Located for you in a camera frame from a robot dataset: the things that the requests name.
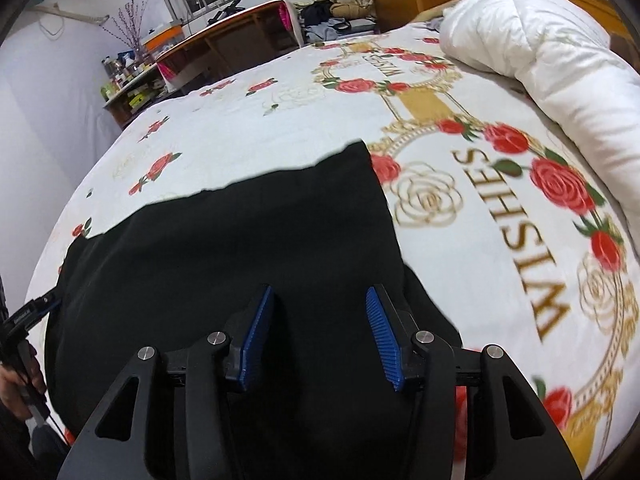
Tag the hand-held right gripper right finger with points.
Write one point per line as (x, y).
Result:
(382, 335)

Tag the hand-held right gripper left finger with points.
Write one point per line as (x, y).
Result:
(255, 335)

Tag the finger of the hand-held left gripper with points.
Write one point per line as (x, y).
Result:
(46, 307)

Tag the black pants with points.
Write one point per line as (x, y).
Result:
(225, 240)

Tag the pile of dark clothes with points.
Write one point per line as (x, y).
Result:
(325, 17)

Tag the person's left hand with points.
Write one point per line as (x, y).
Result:
(12, 385)

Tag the rose printed blanket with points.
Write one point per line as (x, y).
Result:
(250, 125)

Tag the cluttered low shelf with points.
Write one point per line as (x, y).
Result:
(132, 92)

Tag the orange storage box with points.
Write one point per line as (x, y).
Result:
(162, 37)

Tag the pink blossom branches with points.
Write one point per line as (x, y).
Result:
(131, 20)

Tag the wooden desk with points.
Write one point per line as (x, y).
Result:
(225, 25)

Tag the pink cloth item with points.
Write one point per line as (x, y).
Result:
(289, 22)

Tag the white duvet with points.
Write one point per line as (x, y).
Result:
(550, 60)

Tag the white wall pipe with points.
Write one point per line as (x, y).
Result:
(75, 14)

